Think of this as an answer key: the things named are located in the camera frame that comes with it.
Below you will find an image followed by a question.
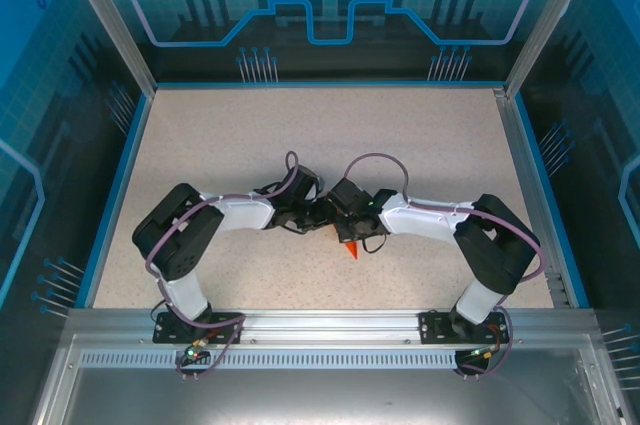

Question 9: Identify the slotted aluminium cable duct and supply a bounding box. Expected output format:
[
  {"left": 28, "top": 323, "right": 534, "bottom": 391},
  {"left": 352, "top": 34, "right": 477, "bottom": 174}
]
[{"left": 78, "top": 350, "right": 464, "bottom": 370}]

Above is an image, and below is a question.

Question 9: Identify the right gripper thin motor wire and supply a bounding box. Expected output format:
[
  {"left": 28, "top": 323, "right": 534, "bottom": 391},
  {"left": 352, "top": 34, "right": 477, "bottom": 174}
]
[{"left": 360, "top": 233, "right": 390, "bottom": 255}]

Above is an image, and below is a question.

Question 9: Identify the metal sheet platform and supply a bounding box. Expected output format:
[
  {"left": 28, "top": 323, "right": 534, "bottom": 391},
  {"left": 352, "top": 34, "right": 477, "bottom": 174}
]
[{"left": 27, "top": 334, "right": 629, "bottom": 425}]

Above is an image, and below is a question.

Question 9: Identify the left cable connector with LED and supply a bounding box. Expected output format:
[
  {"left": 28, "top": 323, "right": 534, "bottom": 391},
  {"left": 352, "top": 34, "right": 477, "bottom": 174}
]
[{"left": 180, "top": 338, "right": 210, "bottom": 365}]

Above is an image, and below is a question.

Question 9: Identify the cable connector with led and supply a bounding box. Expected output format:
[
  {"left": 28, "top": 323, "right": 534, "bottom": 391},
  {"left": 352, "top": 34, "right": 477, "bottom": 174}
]
[
  {"left": 180, "top": 338, "right": 210, "bottom": 365},
  {"left": 467, "top": 342, "right": 504, "bottom": 362}
]

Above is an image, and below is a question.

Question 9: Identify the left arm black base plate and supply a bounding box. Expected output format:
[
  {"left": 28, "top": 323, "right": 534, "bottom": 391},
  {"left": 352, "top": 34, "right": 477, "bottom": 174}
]
[{"left": 152, "top": 311, "right": 246, "bottom": 345}]

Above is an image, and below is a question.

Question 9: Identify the aluminium frame post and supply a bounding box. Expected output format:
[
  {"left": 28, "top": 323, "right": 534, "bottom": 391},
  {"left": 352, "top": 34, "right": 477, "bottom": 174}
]
[
  {"left": 56, "top": 0, "right": 157, "bottom": 95},
  {"left": 503, "top": 0, "right": 605, "bottom": 99}
]

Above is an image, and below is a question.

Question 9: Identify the right cable connector with LED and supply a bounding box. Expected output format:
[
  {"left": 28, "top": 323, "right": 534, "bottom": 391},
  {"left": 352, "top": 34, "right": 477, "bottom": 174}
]
[{"left": 467, "top": 342, "right": 504, "bottom": 362}]

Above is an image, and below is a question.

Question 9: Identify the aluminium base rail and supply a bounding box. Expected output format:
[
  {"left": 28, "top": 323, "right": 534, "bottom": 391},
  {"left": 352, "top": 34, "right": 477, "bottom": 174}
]
[{"left": 67, "top": 308, "right": 599, "bottom": 346}]

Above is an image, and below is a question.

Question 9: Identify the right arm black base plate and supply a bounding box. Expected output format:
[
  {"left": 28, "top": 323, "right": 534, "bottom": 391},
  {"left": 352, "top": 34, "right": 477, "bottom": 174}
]
[{"left": 418, "top": 310, "right": 507, "bottom": 345}]

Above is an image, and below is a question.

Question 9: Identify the aluminium side rail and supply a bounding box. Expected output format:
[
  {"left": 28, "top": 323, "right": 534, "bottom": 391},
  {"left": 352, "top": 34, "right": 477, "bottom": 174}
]
[{"left": 492, "top": 86, "right": 574, "bottom": 310}]

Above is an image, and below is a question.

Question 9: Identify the orange paper sheet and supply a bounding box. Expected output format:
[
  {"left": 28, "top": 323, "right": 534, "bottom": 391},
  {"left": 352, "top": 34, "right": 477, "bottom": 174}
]
[{"left": 331, "top": 224, "right": 362, "bottom": 263}]

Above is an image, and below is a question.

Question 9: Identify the blue table border strip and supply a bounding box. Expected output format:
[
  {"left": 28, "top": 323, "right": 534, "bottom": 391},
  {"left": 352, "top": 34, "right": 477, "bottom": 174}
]
[
  {"left": 152, "top": 78, "right": 507, "bottom": 91},
  {"left": 81, "top": 92, "right": 154, "bottom": 310},
  {"left": 513, "top": 92, "right": 592, "bottom": 309}
]

